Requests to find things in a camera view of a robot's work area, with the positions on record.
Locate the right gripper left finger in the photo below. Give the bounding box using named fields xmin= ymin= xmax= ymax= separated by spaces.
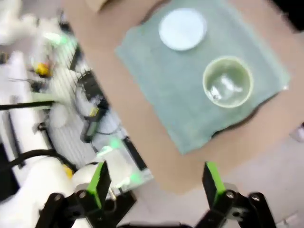
xmin=44 ymin=160 xmax=114 ymax=228

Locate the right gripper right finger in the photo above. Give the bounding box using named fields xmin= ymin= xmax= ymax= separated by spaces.
xmin=194 ymin=161 xmax=277 ymax=228

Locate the grey green cloth mat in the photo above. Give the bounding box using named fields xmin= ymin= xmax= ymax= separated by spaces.
xmin=115 ymin=0 xmax=292 ymax=156

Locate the tall light green cup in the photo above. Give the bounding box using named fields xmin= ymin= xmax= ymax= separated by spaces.
xmin=202 ymin=56 xmax=254 ymax=109

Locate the light blue bowl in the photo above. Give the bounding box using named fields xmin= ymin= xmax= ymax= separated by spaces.
xmin=158 ymin=8 xmax=207 ymax=51

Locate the collaborator bare hand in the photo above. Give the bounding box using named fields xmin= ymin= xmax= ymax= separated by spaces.
xmin=289 ymin=122 xmax=304 ymax=143

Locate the black box device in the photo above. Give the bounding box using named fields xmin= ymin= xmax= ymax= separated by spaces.
xmin=80 ymin=107 xmax=101 ymax=143

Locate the white slatted mounting platform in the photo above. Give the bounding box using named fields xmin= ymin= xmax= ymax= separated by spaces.
xmin=46 ymin=42 xmax=154 ymax=190

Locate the yellow small object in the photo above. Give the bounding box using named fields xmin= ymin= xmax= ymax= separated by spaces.
xmin=34 ymin=62 xmax=52 ymax=77

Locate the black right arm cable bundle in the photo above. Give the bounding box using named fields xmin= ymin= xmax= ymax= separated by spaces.
xmin=0 ymin=148 xmax=79 ymax=175

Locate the black straight cable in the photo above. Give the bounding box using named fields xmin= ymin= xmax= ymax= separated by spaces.
xmin=0 ymin=100 xmax=57 ymax=112

